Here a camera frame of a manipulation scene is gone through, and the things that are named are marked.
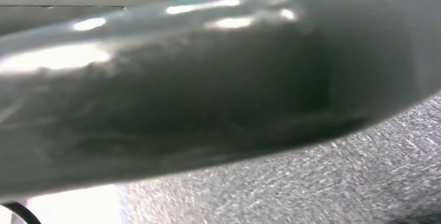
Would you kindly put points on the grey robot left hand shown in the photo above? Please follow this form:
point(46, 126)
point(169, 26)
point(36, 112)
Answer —
point(206, 95)

